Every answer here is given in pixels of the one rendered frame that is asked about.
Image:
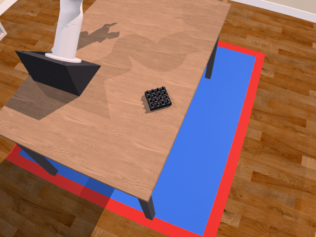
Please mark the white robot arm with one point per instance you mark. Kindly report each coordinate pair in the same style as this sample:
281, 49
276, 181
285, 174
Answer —
67, 32

